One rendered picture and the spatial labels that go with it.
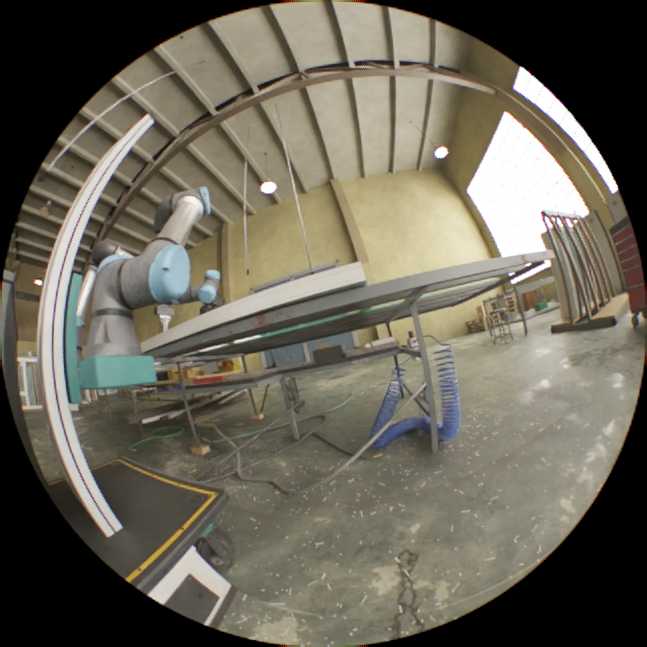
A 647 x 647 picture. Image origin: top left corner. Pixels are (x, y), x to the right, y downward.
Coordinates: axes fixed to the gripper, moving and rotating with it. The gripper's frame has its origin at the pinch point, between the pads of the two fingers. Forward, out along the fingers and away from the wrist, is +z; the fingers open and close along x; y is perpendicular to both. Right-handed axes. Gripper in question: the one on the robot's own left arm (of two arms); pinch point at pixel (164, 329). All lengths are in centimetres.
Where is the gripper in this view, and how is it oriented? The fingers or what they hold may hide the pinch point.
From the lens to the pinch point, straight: 129.6
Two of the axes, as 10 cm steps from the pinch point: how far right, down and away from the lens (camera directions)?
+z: 2.1, 9.7, -1.4
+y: -9.5, 2.4, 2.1
